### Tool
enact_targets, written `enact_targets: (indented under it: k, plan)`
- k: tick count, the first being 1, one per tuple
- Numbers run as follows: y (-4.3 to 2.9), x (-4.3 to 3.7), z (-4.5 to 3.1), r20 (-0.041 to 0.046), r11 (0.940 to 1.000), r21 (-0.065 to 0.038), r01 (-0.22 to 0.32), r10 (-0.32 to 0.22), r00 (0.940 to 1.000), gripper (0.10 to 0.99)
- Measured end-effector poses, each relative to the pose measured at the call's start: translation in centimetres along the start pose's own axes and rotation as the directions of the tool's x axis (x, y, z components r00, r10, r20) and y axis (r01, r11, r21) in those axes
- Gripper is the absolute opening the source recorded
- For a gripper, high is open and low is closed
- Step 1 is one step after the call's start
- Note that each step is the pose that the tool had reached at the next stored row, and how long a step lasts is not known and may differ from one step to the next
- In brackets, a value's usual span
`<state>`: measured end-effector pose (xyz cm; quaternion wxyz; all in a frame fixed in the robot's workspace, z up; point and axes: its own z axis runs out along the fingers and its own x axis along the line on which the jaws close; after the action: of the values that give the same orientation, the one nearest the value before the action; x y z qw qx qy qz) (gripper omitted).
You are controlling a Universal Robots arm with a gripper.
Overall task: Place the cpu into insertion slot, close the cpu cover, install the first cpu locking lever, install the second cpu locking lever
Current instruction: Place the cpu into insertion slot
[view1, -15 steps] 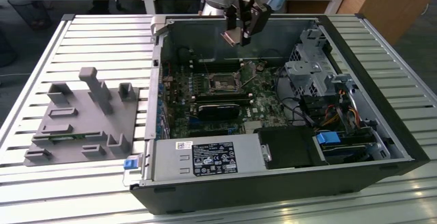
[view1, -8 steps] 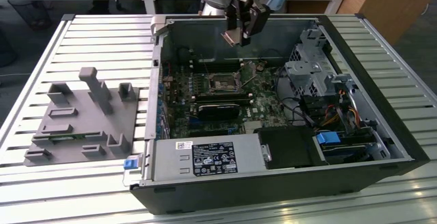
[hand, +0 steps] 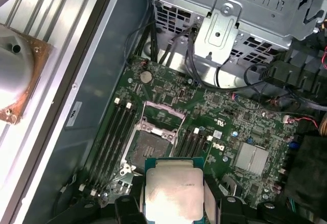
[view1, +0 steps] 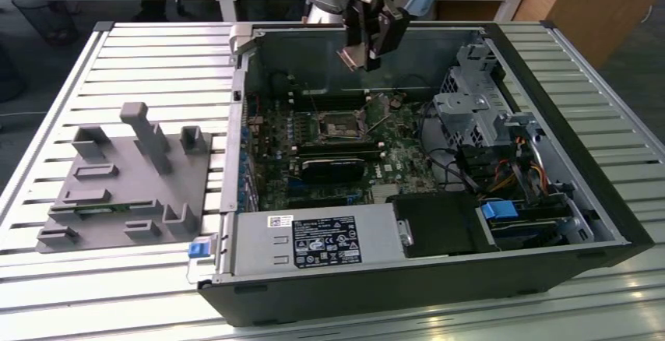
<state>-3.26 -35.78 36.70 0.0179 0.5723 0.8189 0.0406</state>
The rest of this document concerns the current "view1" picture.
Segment black plastic shroud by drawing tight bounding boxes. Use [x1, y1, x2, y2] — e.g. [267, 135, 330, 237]
[387, 191, 498, 259]

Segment green motherboard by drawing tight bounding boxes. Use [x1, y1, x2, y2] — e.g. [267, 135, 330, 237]
[239, 92, 443, 213]

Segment CPU socket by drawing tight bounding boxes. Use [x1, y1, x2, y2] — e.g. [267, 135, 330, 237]
[317, 111, 366, 140]

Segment green RAM stick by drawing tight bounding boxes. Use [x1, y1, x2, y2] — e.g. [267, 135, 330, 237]
[75, 204, 131, 215]

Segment black PC case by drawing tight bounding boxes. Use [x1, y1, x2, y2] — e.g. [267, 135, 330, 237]
[184, 20, 654, 329]

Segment blue disk carrier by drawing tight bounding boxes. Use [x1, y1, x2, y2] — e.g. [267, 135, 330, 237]
[479, 199, 521, 223]

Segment yellow orange wire bundle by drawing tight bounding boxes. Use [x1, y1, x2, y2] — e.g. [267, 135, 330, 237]
[490, 160, 550, 196]

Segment black graphics card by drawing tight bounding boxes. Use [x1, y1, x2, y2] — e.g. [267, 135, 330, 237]
[298, 155, 367, 186]

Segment wooden cabinet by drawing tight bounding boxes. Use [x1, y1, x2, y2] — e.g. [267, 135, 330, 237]
[513, 0, 665, 70]

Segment black expansion slot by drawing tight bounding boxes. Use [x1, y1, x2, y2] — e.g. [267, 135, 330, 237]
[286, 197, 349, 208]

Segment black wastebasket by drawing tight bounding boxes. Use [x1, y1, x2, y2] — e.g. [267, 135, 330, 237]
[11, 0, 80, 46]

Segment blue case latch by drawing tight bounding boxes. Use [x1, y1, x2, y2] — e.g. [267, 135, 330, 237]
[187, 241, 210, 261]

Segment metal drive cage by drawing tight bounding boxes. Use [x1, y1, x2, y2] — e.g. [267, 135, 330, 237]
[429, 43, 545, 151]

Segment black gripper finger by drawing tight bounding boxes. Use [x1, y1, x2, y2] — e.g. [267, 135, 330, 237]
[345, 3, 367, 50]
[363, 0, 410, 72]

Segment grey power supply unit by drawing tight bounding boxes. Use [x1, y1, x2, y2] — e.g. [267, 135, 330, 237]
[227, 203, 415, 276]

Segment metal disk bay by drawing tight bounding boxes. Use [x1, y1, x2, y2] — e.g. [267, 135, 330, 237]
[475, 191, 597, 251]

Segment silver CPU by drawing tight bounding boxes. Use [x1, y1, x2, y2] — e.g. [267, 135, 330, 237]
[335, 44, 367, 72]

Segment grey case handle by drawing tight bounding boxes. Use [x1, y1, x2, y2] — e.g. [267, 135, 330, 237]
[227, 23, 260, 57]

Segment grey parts rack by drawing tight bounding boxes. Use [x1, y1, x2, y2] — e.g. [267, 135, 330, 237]
[33, 101, 215, 255]

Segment black cable bundle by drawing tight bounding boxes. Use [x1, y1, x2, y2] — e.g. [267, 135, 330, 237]
[418, 101, 503, 198]

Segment silver chipset heatsink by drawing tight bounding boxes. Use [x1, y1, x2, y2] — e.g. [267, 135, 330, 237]
[370, 182, 402, 199]

